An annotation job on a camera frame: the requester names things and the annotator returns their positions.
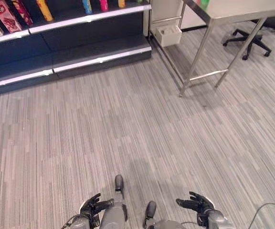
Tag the green item on table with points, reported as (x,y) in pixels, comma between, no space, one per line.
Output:
(204,2)

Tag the pink snack tube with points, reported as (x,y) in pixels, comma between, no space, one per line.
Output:
(103,5)

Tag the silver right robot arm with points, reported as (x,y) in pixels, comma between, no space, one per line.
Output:
(215,220)

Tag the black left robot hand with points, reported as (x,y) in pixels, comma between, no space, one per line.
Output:
(91,205)

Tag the silver left robot leg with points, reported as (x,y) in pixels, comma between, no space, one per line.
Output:
(114,207)

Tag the stainless steel table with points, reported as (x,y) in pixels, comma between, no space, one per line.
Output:
(225,28)

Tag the yellow orange snack tube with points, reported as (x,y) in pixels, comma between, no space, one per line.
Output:
(44,10)

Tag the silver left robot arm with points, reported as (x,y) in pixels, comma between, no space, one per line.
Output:
(80,221)

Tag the black office chair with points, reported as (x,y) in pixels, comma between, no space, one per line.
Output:
(252,40)

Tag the dark store shelf unit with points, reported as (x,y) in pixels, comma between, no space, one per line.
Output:
(63,47)

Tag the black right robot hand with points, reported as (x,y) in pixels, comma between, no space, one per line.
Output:
(197,203)

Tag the magenta yellow snack box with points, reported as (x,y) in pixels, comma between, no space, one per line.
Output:
(23,12)

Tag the white open box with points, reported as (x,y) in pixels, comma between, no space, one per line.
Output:
(168,35)

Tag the silver right robot leg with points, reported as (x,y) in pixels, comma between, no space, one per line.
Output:
(156,218)

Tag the silver robot leg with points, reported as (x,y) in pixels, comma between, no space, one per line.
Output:
(156,218)
(114,207)

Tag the pink snack box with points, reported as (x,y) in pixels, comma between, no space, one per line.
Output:
(5,16)

